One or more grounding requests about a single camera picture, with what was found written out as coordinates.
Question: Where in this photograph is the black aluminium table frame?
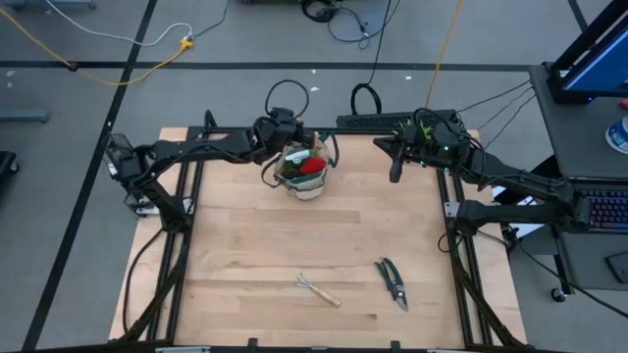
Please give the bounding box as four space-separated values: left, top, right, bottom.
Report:
110 110 536 353

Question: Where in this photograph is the black chair base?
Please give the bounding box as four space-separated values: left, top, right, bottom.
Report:
0 150 21 177

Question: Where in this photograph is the white wipes canister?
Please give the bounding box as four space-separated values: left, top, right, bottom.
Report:
604 116 628 156

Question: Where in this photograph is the black mesh box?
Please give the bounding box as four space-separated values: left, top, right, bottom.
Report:
105 132 136 163

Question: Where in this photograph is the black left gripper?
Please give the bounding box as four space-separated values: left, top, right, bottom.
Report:
253 106 315 163

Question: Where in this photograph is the white floor cable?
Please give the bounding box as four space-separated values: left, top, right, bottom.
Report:
43 0 193 48

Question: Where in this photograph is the backlit black keyboard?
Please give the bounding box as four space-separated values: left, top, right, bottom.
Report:
581 188 628 234

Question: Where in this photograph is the thin black cable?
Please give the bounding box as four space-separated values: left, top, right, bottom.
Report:
455 79 532 115
483 93 537 151
476 86 534 131

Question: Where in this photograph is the looped black cable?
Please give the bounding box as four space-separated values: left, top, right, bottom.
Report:
349 0 393 117

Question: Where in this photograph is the black arm base cable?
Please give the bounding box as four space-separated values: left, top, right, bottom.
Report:
122 227 168 334
514 242 628 320

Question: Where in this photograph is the coiled black cable bundle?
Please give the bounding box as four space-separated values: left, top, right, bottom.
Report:
299 0 401 50

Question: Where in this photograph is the grey desk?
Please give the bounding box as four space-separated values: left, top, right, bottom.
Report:
528 63 628 291

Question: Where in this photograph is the black computer monitor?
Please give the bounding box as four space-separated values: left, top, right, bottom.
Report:
546 0 628 105

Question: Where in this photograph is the white and green bottle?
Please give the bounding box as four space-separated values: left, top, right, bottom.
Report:
284 148 313 166

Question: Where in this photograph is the cream green canvas gardening bag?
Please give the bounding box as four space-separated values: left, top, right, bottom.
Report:
261 130 343 201

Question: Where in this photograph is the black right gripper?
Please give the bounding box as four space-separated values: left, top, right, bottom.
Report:
373 122 443 183

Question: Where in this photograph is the black power strip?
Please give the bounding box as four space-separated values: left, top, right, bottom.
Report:
336 109 460 130

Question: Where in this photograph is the black phone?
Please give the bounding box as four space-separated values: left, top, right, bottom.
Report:
604 250 628 285

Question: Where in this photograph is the three-prong hand rake wooden handle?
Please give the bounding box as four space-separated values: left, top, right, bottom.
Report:
295 272 342 309

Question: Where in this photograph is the yellow extension cord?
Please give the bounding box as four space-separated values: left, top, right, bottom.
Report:
0 7 196 87

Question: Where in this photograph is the hanging yellow cord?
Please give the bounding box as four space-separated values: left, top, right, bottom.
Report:
424 0 465 112

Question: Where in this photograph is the grey desk foot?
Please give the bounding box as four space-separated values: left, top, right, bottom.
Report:
4 0 98 12
0 108 50 124

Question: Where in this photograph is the white paper sheet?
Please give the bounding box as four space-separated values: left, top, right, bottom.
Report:
493 184 551 239

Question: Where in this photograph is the red black gardening glove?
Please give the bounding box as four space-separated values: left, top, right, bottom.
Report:
282 156 329 178

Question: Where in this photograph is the green plant in white pot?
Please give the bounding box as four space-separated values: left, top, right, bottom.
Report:
394 119 434 144

